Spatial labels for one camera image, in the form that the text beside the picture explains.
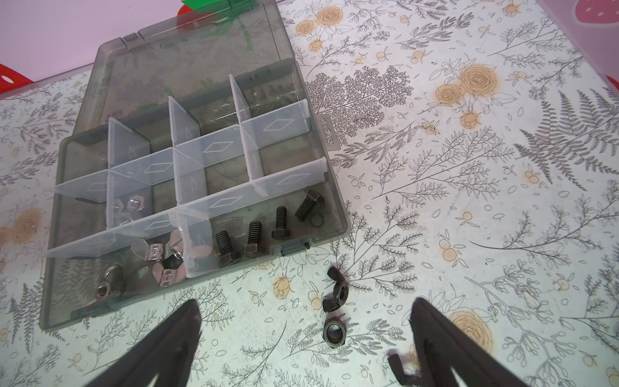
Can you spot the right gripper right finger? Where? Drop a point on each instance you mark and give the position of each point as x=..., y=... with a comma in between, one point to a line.
x=445, y=352

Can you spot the grey plastic compartment organizer box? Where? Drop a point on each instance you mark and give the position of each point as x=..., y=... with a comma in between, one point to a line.
x=207, y=116

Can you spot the small dark screw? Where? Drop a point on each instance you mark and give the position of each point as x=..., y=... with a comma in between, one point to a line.
x=254, y=245

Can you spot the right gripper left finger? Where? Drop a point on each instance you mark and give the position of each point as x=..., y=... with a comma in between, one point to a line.
x=163, y=357

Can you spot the black hex nut near box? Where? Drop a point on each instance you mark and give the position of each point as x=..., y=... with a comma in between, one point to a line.
x=334, y=332

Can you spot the black wing nut near box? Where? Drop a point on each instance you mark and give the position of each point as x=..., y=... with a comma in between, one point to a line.
x=339, y=296

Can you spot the black hex bolt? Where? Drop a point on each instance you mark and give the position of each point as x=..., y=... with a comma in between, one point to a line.
x=312, y=199

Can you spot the silver wing nuts in box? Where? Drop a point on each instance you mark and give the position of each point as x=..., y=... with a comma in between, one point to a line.
x=172, y=261

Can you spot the silver eye nut in box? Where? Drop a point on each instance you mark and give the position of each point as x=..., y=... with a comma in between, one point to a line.
x=112, y=285

